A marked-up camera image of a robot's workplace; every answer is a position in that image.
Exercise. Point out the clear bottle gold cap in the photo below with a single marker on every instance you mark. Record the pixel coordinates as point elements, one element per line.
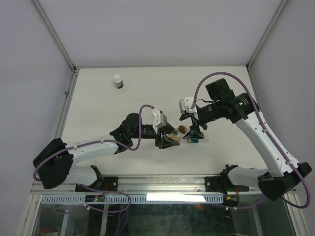
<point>176,135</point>

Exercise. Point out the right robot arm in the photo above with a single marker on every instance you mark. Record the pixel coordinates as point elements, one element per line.
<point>283,171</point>

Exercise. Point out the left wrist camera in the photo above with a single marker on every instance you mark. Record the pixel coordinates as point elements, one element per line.
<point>159,119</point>

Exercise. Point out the slotted cable duct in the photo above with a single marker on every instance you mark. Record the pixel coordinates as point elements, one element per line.
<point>71,199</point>

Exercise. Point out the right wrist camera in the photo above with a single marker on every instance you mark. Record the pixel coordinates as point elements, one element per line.
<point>186,106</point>

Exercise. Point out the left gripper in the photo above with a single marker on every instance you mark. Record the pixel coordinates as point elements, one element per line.
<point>163,142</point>

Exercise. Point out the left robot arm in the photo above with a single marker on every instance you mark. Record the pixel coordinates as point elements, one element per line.
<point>58,163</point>

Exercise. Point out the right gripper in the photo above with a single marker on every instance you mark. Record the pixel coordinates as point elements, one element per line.
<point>195,132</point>

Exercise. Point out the aluminium frame post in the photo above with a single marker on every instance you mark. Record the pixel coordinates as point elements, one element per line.
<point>53,34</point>
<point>276,15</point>

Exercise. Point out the white cap pill bottle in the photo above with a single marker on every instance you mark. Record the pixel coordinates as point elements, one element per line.
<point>118,81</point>

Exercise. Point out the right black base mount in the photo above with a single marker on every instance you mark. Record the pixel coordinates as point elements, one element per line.
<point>222,184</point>

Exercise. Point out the right aluminium frame post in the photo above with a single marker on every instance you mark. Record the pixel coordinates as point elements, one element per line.
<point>276,15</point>

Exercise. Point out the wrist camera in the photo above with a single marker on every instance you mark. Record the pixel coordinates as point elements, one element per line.
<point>186,106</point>
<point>159,119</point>

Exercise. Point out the aluminium mounting rail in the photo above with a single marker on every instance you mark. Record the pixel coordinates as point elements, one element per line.
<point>142,184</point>

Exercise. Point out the weekly pill organizer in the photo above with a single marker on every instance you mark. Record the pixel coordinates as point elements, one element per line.
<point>196,141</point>

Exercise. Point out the left aluminium frame post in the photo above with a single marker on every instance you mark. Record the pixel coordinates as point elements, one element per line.
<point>53,34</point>

